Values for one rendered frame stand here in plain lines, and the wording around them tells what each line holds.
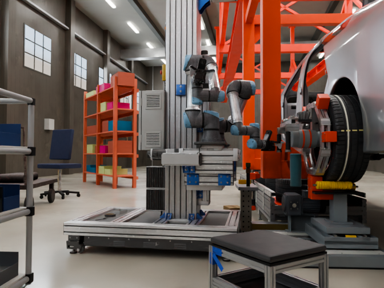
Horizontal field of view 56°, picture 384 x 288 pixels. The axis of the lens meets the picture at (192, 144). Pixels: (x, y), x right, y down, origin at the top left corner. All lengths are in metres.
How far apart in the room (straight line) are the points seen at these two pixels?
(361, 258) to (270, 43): 1.90
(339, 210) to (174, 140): 1.34
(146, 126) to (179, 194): 0.59
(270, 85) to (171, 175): 1.21
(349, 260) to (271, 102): 1.45
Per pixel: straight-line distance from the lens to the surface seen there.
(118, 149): 7.90
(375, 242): 2.82
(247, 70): 5.30
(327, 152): 2.62
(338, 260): 2.60
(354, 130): 2.63
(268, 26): 3.44
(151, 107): 2.84
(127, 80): 8.01
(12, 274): 1.95
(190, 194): 2.81
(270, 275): 1.48
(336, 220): 2.91
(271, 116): 3.26
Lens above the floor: 0.72
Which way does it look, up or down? 2 degrees up
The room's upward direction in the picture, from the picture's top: straight up
